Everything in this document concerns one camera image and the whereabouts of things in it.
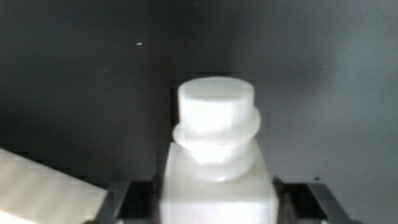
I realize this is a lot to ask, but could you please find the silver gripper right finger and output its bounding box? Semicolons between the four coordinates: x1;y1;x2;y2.
274;178;363;224

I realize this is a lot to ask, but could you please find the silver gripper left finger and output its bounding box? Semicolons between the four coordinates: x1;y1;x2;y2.
88;181;159;224

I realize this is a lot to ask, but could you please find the white table leg with tag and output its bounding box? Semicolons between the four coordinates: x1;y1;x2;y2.
161;77;280;224

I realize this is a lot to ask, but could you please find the white L-shaped obstacle fence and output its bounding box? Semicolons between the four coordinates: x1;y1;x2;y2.
0;148;107;224

